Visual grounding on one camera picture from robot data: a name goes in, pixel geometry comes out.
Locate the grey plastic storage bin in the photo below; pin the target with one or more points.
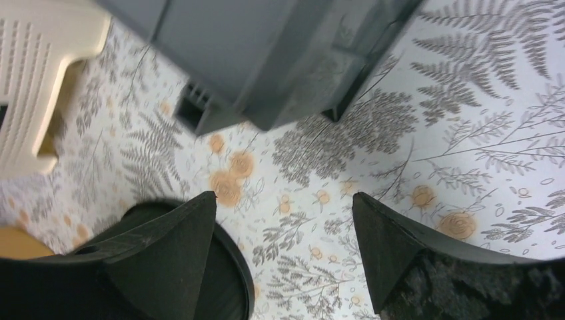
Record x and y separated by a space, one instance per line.
267 62

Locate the floral patterned table mat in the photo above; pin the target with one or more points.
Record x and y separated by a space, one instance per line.
461 129

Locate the cream perforated plastic basket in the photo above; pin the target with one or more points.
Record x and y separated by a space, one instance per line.
39 41

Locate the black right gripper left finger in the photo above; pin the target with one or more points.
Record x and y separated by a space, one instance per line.
148 266

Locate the black round plastic bin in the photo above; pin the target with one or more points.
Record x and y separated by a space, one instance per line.
227 286

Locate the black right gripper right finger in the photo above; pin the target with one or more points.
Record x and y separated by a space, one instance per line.
415 272

